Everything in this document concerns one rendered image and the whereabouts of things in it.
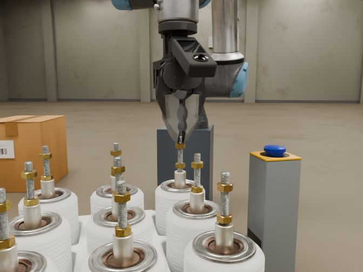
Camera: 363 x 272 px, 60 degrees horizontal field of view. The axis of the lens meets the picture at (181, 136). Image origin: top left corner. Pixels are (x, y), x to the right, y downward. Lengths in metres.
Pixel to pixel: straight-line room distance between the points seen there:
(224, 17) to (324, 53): 8.71
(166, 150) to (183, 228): 0.62
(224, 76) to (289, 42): 8.53
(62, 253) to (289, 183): 0.39
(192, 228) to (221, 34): 0.70
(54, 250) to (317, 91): 9.33
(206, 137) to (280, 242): 0.50
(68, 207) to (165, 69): 0.29
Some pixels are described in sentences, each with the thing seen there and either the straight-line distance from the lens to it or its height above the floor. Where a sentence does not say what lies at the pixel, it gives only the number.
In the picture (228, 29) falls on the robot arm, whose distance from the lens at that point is 1.03.
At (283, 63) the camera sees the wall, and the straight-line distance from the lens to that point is 9.46.
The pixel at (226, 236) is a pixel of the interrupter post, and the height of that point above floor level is 0.27.
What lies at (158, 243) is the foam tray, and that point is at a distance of 0.56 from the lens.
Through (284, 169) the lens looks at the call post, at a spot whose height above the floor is 0.29.
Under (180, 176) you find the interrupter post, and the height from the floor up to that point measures 0.27.
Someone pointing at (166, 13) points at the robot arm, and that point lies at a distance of 0.58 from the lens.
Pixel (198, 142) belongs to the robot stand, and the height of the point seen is 0.26.
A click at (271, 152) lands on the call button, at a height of 0.32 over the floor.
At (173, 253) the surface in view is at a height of 0.20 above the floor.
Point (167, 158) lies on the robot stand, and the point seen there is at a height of 0.20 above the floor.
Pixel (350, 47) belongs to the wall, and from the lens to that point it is 9.87.
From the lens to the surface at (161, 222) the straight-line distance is 0.60.
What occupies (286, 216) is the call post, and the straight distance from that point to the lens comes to 0.62.
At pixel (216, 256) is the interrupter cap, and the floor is 0.25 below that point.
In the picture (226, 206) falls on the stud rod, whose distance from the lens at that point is 0.38.
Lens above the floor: 0.44
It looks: 9 degrees down
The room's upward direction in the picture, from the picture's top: straight up
